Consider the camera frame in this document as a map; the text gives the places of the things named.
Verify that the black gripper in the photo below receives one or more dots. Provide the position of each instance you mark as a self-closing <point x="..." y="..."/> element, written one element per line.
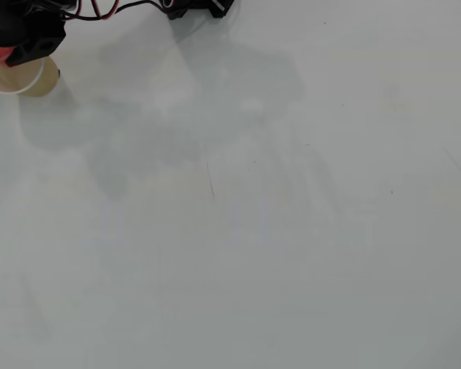
<point x="34" y="49"/>

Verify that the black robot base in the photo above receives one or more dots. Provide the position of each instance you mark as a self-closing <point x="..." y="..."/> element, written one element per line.
<point x="219" y="5"/>

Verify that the beige paper cup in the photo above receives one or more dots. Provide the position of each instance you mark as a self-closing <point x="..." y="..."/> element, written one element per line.
<point x="30" y="82"/>

